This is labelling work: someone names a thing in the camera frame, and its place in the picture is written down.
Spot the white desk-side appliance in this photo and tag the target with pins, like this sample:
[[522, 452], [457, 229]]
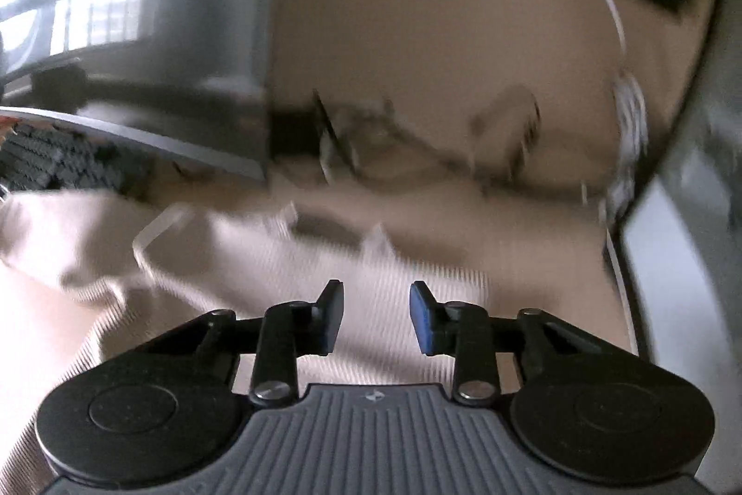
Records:
[[683, 246]]

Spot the black computer keyboard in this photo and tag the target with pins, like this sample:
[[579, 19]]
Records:
[[37, 159]]

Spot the beige ribbed knit garment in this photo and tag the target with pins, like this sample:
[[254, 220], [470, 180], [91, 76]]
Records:
[[85, 276]]

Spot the black curved computer monitor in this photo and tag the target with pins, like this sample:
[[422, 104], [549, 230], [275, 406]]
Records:
[[185, 78]]

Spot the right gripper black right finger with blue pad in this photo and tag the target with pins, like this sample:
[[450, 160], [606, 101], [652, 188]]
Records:
[[473, 338]]

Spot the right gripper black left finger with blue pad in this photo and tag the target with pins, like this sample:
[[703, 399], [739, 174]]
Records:
[[275, 341]]

